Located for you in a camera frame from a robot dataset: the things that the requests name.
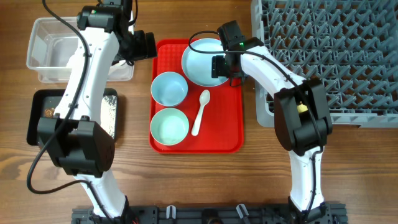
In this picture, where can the white plastic spoon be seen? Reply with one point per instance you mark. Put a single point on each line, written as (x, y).
(204, 100)

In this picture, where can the red serving tray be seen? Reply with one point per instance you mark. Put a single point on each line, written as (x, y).
(222, 129)

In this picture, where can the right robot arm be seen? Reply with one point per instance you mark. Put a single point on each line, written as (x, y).
(302, 120)

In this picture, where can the brown food piece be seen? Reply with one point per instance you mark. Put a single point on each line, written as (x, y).
(49, 112)

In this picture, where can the black tray bin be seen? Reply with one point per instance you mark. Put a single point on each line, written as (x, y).
(50, 98)

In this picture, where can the yellow plastic cup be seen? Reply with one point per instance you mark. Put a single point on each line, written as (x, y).
(302, 108)

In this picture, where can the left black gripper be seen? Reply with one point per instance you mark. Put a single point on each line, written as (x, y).
(143, 51)

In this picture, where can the light blue plate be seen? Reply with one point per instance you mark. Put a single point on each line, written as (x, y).
(197, 67)

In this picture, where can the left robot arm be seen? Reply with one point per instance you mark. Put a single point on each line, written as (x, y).
(73, 137)

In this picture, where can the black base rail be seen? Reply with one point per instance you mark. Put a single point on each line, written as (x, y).
(276, 213)

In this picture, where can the green bowl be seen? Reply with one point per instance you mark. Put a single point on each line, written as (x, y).
(169, 126)

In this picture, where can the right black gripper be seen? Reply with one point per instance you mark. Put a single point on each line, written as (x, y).
(217, 68)

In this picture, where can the grey dishwasher rack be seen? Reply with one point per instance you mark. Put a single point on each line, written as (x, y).
(351, 46)

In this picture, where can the clear plastic bin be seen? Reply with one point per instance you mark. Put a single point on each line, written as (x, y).
(52, 47)

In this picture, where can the light blue bowl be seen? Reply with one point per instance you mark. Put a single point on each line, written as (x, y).
(169, 89)

